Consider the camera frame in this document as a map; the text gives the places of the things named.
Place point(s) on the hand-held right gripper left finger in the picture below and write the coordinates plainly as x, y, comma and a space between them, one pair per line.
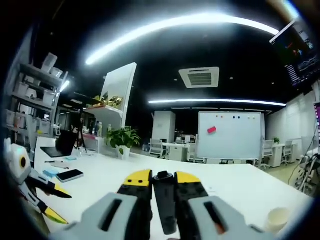
135, 212

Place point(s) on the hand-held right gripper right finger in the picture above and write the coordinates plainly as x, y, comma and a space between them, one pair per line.
195, 212

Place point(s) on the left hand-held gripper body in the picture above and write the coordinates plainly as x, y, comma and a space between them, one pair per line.
21, 162

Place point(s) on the standing whiteboard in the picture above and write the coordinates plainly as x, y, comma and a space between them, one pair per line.
230, 137

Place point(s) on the pink whiteboard eraser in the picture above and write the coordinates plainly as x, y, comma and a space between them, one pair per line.
211, 130

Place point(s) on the blue note pad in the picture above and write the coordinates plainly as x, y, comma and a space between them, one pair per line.
50, 173

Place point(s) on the smartphone in pale case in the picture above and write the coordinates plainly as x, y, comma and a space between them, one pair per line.
70, 175

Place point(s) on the black laptop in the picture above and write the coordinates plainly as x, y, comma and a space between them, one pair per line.
63, 142

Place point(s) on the black tripod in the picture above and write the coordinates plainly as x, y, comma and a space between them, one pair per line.
81, 130

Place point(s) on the white office chair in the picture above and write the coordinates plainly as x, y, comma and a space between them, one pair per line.
158, 148

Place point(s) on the potted green plant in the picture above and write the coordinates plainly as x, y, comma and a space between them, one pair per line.
122, 138

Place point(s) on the short ceiling light strip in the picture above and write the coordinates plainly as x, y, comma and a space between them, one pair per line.
65, 85

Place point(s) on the white pillar cabinet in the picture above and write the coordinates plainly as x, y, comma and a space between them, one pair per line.
163, 127

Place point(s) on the small potted plant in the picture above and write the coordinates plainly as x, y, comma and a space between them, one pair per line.
276, 140

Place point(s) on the white curved display stand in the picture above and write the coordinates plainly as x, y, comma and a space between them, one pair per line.
117, 87

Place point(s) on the ceiling air conditioner vent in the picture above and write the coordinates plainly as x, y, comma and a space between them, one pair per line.
199, 77

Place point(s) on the dark wall screen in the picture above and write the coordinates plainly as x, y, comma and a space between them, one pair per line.
300, 57

